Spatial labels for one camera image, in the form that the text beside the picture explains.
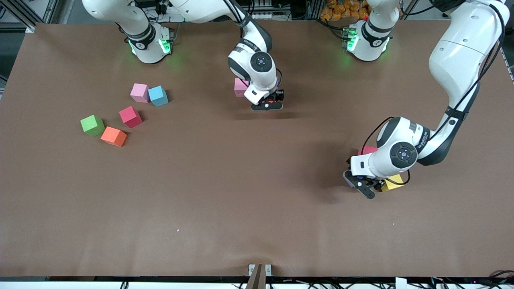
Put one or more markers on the pink foam cube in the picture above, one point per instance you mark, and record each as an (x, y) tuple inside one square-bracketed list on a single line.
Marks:
[(139, 92), (239, 88)]

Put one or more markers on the purple foam cube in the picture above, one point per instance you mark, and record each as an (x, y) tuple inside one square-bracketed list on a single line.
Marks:
[(348, 182)]

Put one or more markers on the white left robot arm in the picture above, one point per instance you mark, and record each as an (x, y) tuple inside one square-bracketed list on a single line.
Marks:
[(457, 60)]

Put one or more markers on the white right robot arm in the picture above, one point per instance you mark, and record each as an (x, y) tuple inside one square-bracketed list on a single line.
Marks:
[(257, 60)]

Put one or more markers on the yellow foam cube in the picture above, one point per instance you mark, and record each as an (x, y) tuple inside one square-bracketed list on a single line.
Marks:
[(395, 184)]

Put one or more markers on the red foam cube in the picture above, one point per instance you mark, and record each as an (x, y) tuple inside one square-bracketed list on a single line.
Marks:
[(367, 150), (130, 117)]

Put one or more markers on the white electrical device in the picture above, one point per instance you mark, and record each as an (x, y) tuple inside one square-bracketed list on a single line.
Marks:
[(265, 16)]

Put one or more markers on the blue foam cube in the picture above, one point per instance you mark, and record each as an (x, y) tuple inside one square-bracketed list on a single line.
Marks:
[(158, 96)]

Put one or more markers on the orange snack bags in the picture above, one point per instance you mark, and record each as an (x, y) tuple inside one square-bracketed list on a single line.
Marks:
[(341, 12)]

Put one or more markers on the white power strip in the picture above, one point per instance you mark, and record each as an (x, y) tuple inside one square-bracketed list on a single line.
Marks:
[(158, 18)]

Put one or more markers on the green foam cube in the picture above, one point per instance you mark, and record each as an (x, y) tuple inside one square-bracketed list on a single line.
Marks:
[(92, 125)]

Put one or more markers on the metal camera pole bracket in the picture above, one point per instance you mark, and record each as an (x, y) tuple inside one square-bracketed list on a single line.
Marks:
[(260, 277)]

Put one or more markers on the aluminium frame profile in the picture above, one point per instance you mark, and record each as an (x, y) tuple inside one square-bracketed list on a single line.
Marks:
[(30, 29)]

